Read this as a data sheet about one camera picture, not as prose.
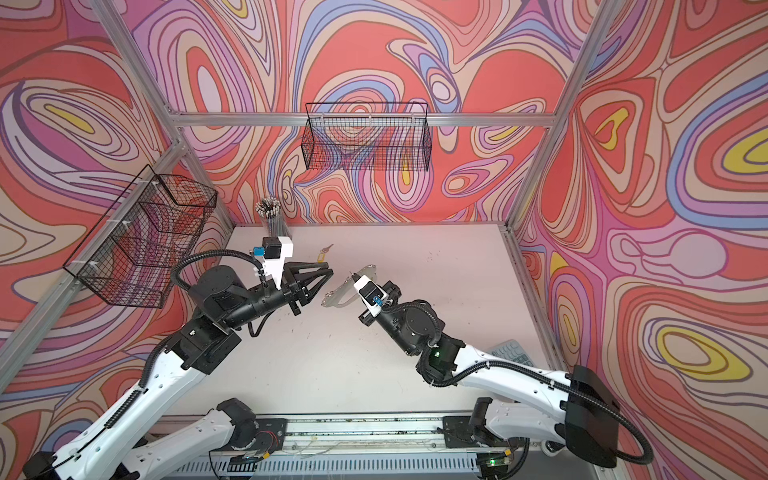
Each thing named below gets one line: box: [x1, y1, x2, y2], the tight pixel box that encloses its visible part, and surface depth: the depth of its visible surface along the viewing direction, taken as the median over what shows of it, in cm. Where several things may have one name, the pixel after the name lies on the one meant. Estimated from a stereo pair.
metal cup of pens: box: [255, 195, 292, 238], surface depth 106 cm
